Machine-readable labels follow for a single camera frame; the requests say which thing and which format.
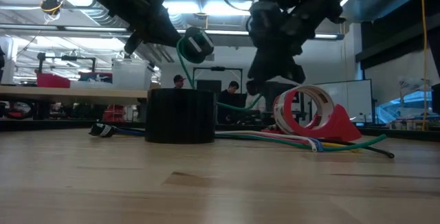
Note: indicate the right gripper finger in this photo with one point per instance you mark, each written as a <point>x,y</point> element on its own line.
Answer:
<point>253,88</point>

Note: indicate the black gantry frame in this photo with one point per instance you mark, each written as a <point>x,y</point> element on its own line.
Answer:
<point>68,58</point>

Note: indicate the red tape dispenser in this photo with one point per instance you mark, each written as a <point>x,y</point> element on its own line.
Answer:
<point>337,124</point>

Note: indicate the whiteboard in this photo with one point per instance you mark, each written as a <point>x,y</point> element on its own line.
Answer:
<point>354,100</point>

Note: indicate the white translucent storage container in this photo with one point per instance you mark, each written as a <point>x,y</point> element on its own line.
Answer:
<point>130,76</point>

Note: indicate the dark duct tape roll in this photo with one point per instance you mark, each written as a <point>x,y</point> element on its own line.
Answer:
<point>180,117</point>

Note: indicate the black stand frame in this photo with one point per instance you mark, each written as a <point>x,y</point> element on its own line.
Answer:
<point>217,68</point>

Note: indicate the long tube light fixture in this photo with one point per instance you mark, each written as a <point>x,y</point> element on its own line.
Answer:
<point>86,29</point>

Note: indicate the person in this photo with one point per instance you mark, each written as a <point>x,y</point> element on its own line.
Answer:
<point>178,81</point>
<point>228,97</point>
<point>256,104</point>

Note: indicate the red storage bins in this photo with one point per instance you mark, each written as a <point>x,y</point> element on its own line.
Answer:
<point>113,112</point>

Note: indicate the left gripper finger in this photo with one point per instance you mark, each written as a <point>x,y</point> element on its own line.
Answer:
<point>177,39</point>

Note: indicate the red plastic tote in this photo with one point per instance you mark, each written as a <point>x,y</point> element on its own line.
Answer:
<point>53,80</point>

